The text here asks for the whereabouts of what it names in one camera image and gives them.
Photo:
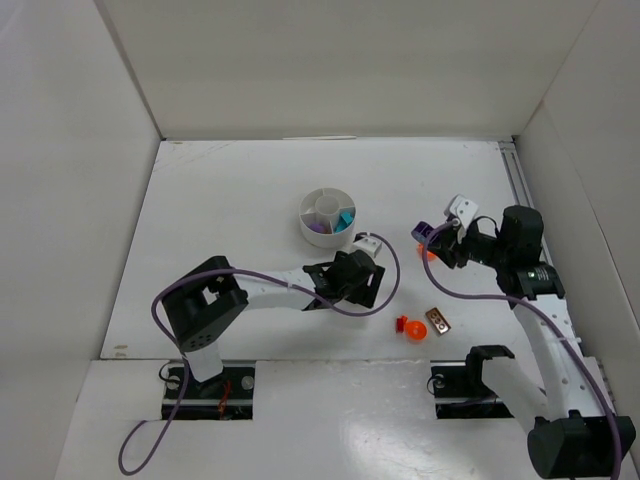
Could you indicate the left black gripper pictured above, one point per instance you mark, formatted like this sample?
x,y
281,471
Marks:
x,y
367,279

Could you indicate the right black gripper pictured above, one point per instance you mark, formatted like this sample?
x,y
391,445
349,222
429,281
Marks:
x,y
447,245

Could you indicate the small lavender lego brick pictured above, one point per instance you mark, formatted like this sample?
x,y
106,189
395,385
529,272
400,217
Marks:
x,y
320,228

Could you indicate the white round divided container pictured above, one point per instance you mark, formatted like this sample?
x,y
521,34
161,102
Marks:
x,y
324,205

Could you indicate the orange round lego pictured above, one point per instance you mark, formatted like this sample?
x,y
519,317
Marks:
x,y
425,254

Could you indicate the teal lego brick pair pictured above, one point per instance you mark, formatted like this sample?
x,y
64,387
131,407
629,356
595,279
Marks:
x,y
341,226

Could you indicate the purple lego brick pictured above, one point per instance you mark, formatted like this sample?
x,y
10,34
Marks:
x,y
422,231

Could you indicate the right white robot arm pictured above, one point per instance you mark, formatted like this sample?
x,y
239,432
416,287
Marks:
x,y
572,431

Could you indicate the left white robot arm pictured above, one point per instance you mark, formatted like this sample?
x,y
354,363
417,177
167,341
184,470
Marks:
x,y
202,305

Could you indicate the orange round lego dish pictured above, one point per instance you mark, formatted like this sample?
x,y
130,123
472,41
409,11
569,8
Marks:
x,y
415,331

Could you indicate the brown lego plate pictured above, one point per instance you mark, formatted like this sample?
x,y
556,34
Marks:
x,y
439,323

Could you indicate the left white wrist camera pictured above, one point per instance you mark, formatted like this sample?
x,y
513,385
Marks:
x,y
367,244

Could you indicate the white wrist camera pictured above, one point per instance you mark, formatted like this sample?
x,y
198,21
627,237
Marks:
x,y
461,211
367,244

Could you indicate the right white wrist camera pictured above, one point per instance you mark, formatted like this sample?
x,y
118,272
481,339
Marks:
x,y
461,211

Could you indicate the aluminium rail right side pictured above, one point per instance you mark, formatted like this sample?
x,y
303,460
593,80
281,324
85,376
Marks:
x,y
515,173

